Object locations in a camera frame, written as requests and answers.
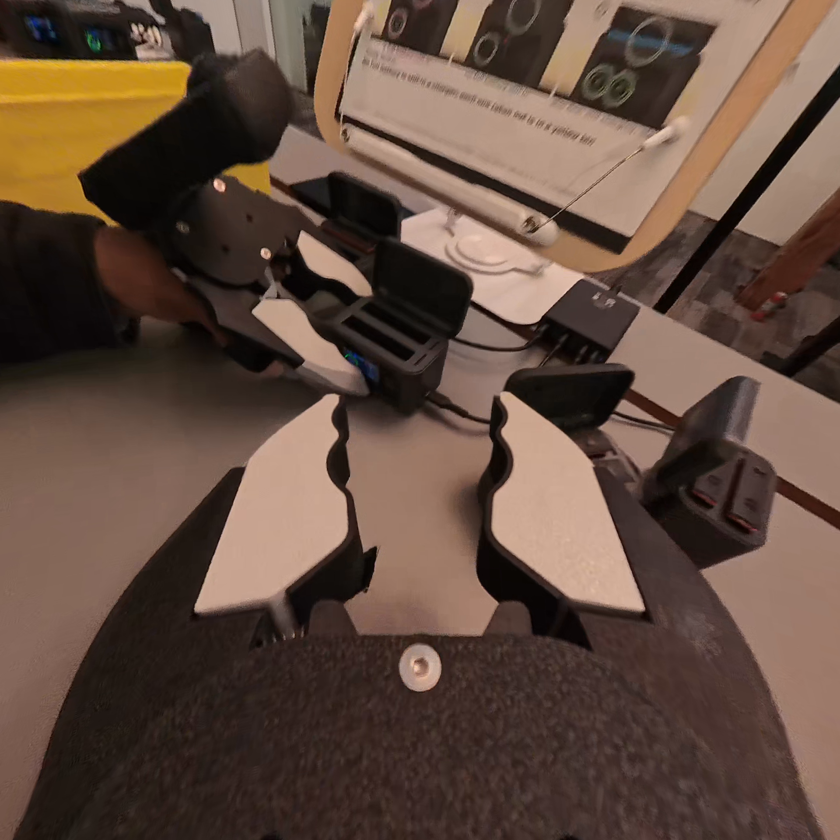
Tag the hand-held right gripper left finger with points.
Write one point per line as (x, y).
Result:
(282, 525)

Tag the person's left forearm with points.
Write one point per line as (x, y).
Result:
(46, 282)

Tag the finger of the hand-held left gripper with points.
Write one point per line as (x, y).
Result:
(295, 328)
(334, 262)

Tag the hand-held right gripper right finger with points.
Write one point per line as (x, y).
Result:
(564, 525)

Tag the white round board stand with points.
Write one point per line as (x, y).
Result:
(482, 253)

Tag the wooden sign board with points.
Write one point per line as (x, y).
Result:
(326, 98)

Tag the black pole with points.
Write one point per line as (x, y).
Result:
(748, 195)

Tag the wooden furniture leg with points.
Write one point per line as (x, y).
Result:
(807, 256)

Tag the white clamp bar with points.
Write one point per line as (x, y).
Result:
(446, 177)

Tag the black charging hub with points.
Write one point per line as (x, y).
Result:
(590, 315)

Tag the black screen device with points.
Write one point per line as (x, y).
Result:
(39, 29)
(98, 40)

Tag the person's left hand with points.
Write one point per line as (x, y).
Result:
(141, 275)

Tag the yellow storage bin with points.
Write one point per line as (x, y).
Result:
(52, 118)

